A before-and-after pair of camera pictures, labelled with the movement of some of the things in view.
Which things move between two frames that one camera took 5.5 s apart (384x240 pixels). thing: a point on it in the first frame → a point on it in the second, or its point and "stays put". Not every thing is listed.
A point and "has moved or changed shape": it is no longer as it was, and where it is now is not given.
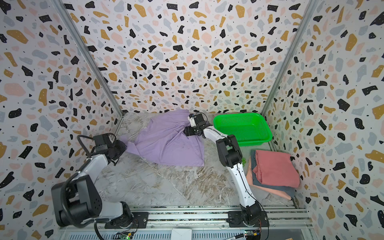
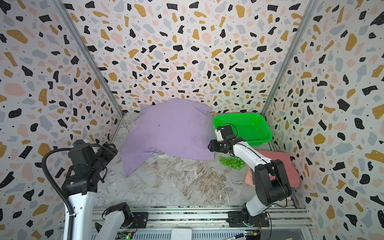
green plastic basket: [247, 128] stays put
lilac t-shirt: [160, 136] has moved or changed shape
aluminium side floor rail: [119, 126] stays put
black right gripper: [189, 130] → [216, 145]
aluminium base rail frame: [201, 224] stays put
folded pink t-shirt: [277, 169] stays put
